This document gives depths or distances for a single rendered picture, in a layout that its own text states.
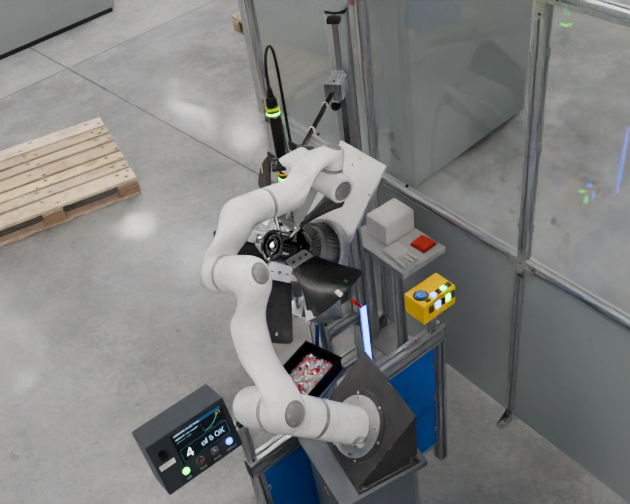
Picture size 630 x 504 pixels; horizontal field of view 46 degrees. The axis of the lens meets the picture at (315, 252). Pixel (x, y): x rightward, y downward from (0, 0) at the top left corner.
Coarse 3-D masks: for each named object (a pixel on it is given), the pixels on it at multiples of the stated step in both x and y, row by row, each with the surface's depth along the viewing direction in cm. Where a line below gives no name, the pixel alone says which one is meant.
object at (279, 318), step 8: (272, 280) 277; (272, 288) 277; (280, 288) 278; (288, 288) 278; (272, 296) 277; (280, 296) 278; (288, 296) 278; (272, 304) 277; (280, 304) 278; (288, 304) 278; (272, 312) 277; (280, 312) 278; (288, 312) 278; (272, 320) 277; (280, 320) 277; (288, 320) 277; (272, 328) 277; (280, 328) 277; (288, 328) 277; (272, 336) 277; (280, 336) 277; (288, 336) 277
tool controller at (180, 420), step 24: (168, 408) 221; (192, 408) 218; (216, 408) 218; (144, 432) 215; (168, 432) 212; (192, 432) 216; (216, 432) 220; (144, 456) 220; (168, 456) 213; (216, 456) 223; (168, 480) 215
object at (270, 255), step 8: (272, 232) 273; (280, 232) 271; (288, 232) 276; (296, 232) 280; (264, 240) 276; (272, 240) 274; (280, 240) 270; (288, 240) 271; (296, 240) 275; (304, 240) 277; (264, 248) 276; (272, 248) 273; (280, 248) 269; (288, 248) 271; (296, 248) 274; (304, 248) 276; (264, 256) 275; (272, 256) 273; (280, 256) 270; (288, 256) 273
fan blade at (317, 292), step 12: (300, 264) 268; (312, 264) 267; (324, 264) 266; (336, 264) 265; (300, 276) 265; (312, 276) 263; (324, 276) 262; (336, 276) 260; (348, 276) 258; (312, 288) 260; (324, 288) 258; (336, 288) 257; (348, 288) 255; (312, 300) 257; (324, 300) 256; (336, 300) 254; (312, 312) 256
